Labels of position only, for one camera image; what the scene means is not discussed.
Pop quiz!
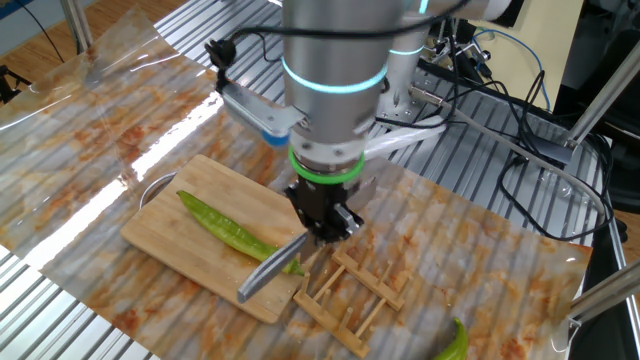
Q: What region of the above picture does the wooden cutting board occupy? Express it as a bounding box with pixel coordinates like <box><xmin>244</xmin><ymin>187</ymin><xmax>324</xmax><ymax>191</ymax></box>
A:
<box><xmin>119</xmin><ymin>153</ymin><xmax>335</xmax><ymax>325</ymax></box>

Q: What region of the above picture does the blue cable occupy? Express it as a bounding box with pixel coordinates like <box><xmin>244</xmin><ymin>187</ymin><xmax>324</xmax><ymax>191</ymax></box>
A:
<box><xmin>472</xmin><ymin>28</ymin><xmax>552</xmax><ymax>112</ymax></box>

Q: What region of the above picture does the long green chili pepper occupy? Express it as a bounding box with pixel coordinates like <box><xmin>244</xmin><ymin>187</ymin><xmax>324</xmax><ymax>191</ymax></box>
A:
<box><xmin>176</xmin><ymin>189</ymin><xmax>306</xmax><ymax>277</ymax></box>

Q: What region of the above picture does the aluminium frame post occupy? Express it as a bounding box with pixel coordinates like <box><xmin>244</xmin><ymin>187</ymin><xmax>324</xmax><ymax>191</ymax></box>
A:
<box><xmin>569</xmin><ymin>259</ymin><xmax>640</xmax><ymax>326</ymax></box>
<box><xmin>567</xmin><ymin>39</ymin><xmax>640</xmax><ymax>149</ymax></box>
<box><xmin>59</xmin><ymin>0</ymin><xmax>94</xmax><ymax>54</ymax></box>

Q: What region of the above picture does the white plastic film roll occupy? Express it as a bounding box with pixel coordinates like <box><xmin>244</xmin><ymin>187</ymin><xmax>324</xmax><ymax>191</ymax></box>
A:
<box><xmin>364</xmin><ymin>118</ymin><xmax>448</xmax><ymax>162</ymax></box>

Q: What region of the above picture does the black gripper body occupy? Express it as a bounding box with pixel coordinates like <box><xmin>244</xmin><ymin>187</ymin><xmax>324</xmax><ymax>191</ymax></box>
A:
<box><xmin>284</xmin><ymin>178</ymin><xmax>363</xmax><ymax>230</ymax></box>

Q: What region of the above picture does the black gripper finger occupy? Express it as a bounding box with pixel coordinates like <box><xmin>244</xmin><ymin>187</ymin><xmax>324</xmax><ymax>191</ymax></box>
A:
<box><xmin>323</xmin><ymin>202</ymin><xmax>366</xmax><ymax>244</ymax></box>
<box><xmin>304</xmin><ymin>226</ymin><xmax>332</xmax><ymax>247</ymax></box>

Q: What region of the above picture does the black camera cable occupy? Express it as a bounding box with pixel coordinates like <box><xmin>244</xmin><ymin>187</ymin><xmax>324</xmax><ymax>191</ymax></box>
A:
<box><xmin>204</xmin><ymin>0</ymin><xmax>471</xmax><ymax>94</ymax></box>

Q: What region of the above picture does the wooden peg rack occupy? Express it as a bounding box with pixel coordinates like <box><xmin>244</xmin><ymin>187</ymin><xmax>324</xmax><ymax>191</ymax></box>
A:
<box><xmin>292</xmin><ymin>244</ymin><xmax>415</xmax><ymax>359</ymax></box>

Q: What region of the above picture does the black cable bundle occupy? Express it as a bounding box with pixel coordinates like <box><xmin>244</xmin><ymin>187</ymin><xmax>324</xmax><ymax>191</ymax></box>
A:
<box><xmin>497</xmin><ymin>69</ymin><xmax>616</xmax><ymax>244</ymax></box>

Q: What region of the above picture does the curved green chili pepper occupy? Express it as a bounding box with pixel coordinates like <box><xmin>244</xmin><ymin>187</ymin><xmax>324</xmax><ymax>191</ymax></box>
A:
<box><xmin>432</xmin><ymin>317</ymin><xmax>470</xmax><ymax>360</ymax></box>

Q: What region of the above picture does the beige cabinet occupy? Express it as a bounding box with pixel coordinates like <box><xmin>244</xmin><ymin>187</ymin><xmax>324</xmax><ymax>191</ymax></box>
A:
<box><xmin>474</xmin><ymin>0</ymin><xmax>585</xmax><ymax>111</ymax></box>

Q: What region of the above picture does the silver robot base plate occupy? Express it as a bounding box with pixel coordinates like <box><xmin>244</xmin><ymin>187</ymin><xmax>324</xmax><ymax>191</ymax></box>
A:
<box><xmin>377</xmin><ymin>74</ymin><xmax>442</xmax><ymax>127</ymax></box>

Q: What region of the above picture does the marble pattern plastic mat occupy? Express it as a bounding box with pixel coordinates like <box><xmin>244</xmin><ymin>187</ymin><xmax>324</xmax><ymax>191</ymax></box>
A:
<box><xmin>0</xmin><ymin>7</ymin><xmax>594</xmax><ymax>360</ymax></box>

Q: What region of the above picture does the black tripod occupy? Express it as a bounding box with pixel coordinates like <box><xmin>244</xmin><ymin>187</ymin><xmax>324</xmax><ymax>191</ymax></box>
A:
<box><xmin>0</xmin><ymin>64</ymin><xmax>31</xmax><ymax>104</ymax></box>

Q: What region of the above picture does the steel cleaver knife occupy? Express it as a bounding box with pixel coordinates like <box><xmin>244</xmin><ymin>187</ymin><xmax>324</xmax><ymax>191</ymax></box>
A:
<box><xmin>236</xmin><ymin>174</ymin><xmax>380</xmax><ymax>305</ymax></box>

